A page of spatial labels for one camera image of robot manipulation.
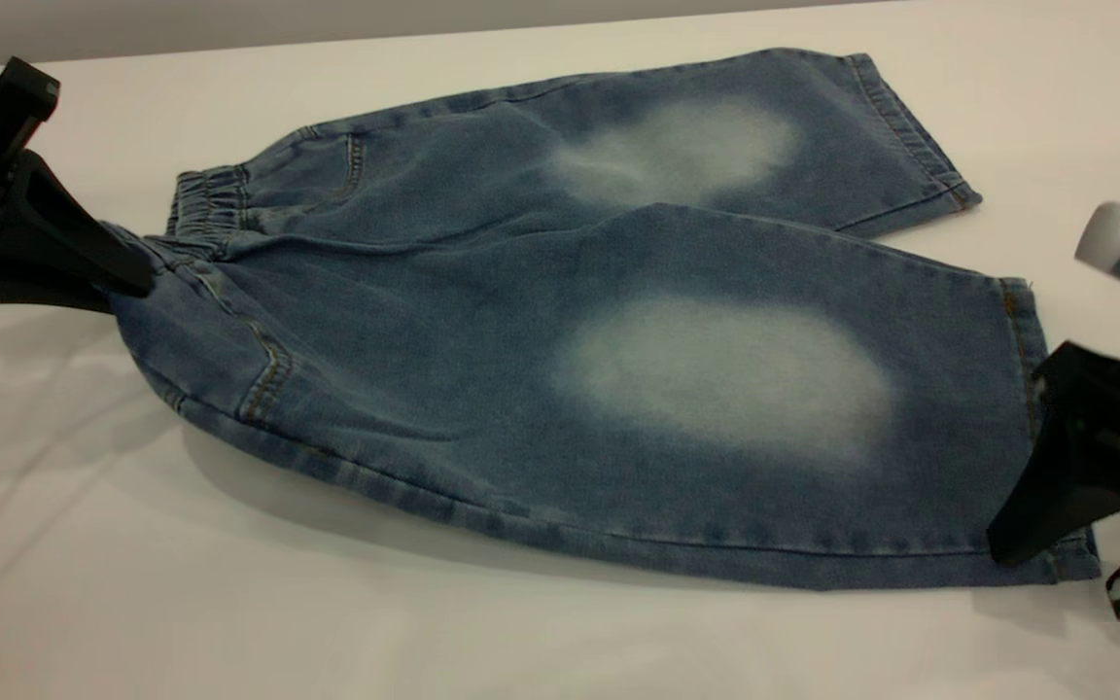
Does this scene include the blue denim kids pants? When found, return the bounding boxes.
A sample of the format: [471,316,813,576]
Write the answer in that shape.
[98,47,1103,592]

